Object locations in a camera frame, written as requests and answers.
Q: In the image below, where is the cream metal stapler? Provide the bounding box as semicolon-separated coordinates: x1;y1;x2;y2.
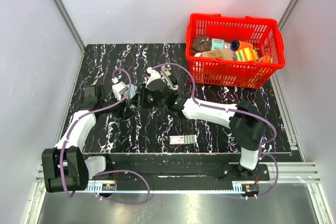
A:
161;67;179;90

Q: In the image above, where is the brown round bun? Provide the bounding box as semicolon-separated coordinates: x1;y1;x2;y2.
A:
192;36;212;53

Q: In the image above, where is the blue cap bottle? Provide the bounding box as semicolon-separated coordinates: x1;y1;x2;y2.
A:
230;40;254;51

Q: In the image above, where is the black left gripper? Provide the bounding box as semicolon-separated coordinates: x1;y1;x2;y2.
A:
98;92;137;121

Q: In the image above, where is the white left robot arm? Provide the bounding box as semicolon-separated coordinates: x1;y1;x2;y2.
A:
41;82;136;193

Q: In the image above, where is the red staple box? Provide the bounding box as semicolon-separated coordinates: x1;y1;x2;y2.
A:
169;134;197;145

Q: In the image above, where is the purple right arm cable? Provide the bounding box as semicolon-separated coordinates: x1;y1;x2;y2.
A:
151;63;279;199

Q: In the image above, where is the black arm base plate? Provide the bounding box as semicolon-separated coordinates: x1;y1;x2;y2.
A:
83;153;270;183

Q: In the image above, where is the black marble pattern mat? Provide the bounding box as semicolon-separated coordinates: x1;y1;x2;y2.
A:
62;44;290;153

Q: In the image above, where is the green yellow striped box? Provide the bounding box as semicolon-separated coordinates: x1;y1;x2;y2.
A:
235;48;259;62

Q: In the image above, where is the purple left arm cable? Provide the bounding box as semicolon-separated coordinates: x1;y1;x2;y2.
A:
59;68;151;205

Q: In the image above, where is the aluminium frame rail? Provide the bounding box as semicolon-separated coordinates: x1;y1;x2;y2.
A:
34;162;322;195

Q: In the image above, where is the orange packet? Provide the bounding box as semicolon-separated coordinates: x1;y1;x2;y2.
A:
257;55;273;63

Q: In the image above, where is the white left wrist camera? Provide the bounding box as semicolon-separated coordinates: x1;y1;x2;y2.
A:
112;77;132;101

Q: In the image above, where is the brown cardboard box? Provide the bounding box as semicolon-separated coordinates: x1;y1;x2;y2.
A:
194;49;235;61

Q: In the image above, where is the teal white small box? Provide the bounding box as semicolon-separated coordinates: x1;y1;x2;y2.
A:
211;38;225;51

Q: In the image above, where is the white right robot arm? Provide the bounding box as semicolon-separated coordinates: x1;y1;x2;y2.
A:
131;79;266;180

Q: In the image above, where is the red plastic shopping basket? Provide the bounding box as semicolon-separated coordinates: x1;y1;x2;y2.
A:
185;14;286;89

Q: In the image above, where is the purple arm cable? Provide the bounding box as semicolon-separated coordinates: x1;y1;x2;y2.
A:
151;63;279;199
59;68;151;205

